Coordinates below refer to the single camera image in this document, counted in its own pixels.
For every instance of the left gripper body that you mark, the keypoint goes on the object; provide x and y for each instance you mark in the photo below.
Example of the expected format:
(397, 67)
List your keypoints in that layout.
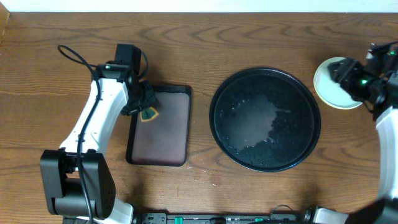
(144, 98)

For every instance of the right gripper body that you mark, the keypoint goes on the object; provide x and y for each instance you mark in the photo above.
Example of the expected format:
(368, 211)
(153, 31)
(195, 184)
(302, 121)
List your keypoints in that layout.
(360, 84)

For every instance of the orange green sponge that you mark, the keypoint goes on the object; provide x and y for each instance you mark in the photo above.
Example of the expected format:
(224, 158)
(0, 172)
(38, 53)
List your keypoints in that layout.
(148, 114)

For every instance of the pale green plate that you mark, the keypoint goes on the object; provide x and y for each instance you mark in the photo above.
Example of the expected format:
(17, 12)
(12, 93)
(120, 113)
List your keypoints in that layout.
(322, 70)

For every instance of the yellow plate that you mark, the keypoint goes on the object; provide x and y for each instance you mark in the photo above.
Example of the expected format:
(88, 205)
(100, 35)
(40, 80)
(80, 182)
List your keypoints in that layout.
(333, 95)

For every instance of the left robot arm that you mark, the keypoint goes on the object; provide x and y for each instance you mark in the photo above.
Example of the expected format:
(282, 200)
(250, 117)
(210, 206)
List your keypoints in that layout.
(77, 181)

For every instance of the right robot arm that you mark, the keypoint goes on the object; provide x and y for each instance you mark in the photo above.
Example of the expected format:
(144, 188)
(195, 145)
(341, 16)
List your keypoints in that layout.
(384, 209)

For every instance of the black rectangular water tray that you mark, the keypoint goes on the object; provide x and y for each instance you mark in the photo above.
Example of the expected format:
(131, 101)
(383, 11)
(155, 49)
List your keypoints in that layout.
(163, 140)

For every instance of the round black tray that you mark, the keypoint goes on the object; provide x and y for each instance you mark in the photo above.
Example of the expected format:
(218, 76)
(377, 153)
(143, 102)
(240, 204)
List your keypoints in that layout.
(265, 119)

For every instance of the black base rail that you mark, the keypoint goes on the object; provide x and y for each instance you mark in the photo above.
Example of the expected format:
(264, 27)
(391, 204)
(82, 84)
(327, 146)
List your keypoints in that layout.
(166, 217)

